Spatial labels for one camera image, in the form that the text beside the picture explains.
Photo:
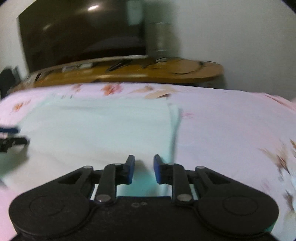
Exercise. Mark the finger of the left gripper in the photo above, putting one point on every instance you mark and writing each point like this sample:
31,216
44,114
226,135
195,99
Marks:
9,129
7,143

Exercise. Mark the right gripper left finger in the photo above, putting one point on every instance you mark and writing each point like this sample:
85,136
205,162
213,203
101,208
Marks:
103,183

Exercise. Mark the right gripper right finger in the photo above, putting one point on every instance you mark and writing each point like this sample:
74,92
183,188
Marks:
180,179

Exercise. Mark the pale mint small garment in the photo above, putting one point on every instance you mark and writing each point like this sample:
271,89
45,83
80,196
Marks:
66,134

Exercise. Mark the black speaker box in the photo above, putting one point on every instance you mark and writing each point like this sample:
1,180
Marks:
10,78

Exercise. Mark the pink floral bed sheet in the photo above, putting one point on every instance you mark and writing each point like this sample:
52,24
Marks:
249,137

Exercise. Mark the black flat screen television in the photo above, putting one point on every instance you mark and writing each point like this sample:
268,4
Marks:
61,32

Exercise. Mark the wooden TV stand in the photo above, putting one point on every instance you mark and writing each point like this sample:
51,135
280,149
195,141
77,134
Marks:
165,70

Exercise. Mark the black television foot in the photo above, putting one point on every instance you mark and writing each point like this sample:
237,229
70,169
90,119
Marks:
120,64

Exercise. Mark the clear glass vase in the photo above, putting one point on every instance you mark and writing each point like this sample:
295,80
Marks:
161,40

